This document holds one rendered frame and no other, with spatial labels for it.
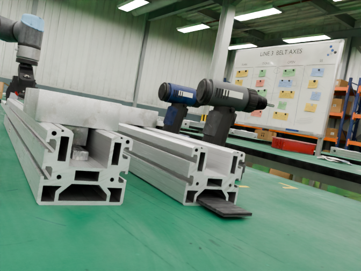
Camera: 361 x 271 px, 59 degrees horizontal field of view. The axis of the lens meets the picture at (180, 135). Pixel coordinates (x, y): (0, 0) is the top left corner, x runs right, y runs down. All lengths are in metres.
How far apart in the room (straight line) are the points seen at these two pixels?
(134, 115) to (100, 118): 0.30
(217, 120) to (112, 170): 0.38
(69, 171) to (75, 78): 12.22
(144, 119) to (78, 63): 11.90
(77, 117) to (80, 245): 0.20
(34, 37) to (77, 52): 11.41
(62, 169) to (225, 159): 0.24
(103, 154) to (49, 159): 0.07
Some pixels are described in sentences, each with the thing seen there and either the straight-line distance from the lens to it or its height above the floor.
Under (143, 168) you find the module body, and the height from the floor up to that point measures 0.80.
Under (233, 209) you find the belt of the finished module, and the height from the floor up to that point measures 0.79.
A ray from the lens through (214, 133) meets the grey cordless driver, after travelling 0.73.
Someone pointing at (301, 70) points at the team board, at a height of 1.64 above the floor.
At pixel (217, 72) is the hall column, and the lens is 9.18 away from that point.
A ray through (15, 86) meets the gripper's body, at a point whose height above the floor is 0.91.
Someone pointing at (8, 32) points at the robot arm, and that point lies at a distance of 1.31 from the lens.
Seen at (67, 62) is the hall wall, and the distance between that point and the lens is 12.53.
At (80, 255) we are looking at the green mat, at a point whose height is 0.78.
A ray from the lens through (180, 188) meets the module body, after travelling 0.46.
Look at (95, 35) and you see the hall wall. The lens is 12.94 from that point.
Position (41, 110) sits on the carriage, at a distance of 0.44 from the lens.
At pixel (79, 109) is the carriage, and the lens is 0.45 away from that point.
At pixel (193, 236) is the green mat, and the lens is 0.35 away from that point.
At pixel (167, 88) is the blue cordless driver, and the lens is 0.95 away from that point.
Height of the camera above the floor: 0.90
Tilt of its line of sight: 3 degrees down
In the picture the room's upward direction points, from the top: 10 degrees clockwise
